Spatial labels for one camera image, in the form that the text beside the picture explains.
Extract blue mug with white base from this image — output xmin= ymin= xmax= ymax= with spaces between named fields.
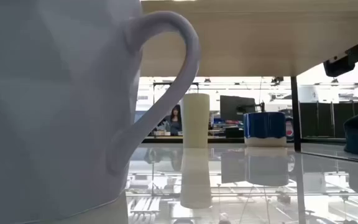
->
xmin=243 ymin=111 xmax=288 ymax=148

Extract lavender grey ceramic mug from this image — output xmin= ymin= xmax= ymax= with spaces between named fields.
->
xmin=0 ymin=0 xmax=202 ymax=224

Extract person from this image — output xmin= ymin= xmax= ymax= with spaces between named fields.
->
xmin=168 ymin=104 xmax=183 ymax=136

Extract tall cream cup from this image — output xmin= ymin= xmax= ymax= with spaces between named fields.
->
xmin=181 ymin=93 xmax=211 ymax=149

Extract black computer monitor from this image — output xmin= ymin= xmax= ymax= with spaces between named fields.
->
xmin=219 ymin=95 xmax=257 ymax=122

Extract wooden tray board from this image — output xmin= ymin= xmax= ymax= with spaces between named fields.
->
xmin=139 ymin=0 xmax=358 ymax=153

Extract red bin rack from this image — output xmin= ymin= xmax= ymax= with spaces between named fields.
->
xmin=286 ymin=116 xmax=295 ymax=141

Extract dark room partition panels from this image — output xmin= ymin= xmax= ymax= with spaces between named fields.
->
xmin=299 ymin=101 xmax=358 ymax=139

